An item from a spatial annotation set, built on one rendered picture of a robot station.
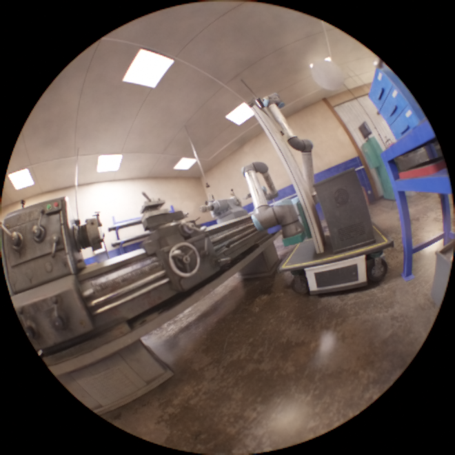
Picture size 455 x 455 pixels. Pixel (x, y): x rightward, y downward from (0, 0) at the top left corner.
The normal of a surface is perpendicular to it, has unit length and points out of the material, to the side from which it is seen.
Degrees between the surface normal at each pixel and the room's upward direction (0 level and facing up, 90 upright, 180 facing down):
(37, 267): 90
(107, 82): 180
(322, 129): 90
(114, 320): 90
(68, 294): 90
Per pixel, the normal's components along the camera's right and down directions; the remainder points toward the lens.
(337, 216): -0.63, 0.23
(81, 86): 0.37, 0.93
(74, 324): 0.72, -0.29
